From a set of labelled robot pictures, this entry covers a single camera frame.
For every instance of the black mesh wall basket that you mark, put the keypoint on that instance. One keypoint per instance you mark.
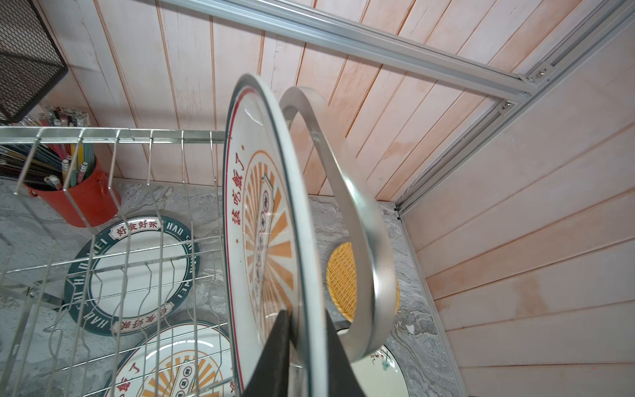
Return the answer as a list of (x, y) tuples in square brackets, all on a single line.
[(31, 63)]

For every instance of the yellow woven coaster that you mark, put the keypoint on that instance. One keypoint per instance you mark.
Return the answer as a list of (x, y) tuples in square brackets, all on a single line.
[(341, 280)]

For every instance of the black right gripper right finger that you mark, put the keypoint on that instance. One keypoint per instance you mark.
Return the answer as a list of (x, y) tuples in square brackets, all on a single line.
[(341, 378)]

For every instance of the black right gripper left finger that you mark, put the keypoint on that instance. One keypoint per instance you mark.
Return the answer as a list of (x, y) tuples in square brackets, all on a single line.
[(271, 377)]

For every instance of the red pen holder cup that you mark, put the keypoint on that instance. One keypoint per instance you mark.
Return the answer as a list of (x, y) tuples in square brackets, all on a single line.
[(92, 197)]

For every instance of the cream floral plate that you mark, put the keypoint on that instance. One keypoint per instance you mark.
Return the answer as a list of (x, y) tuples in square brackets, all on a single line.
[(379, 374)]

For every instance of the stainless steel dish rack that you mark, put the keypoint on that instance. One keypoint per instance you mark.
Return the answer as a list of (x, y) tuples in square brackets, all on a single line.
[(178, 174)]

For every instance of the orange sunburst plate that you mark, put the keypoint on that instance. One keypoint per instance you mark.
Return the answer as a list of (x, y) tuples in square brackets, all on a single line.
[(270, 245), (184, 360)]

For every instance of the bundle of pens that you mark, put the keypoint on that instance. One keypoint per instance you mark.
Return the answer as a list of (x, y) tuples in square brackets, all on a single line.
[(52, 164)]

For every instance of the green rim lettered plate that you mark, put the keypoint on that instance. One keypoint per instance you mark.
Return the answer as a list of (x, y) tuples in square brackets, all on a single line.
[(132, 275)]

